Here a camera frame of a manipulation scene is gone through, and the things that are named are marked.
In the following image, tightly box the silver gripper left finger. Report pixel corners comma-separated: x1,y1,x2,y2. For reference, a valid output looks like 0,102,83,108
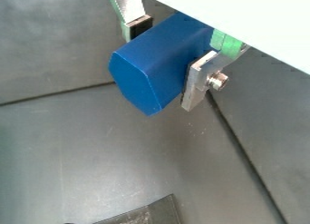
110,0,154,42

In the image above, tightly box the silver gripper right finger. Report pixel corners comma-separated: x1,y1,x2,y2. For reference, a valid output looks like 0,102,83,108
182,29,250,112

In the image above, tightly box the blue hexagonal prism bar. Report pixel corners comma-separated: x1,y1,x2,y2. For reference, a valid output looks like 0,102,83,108
110,13,214,116

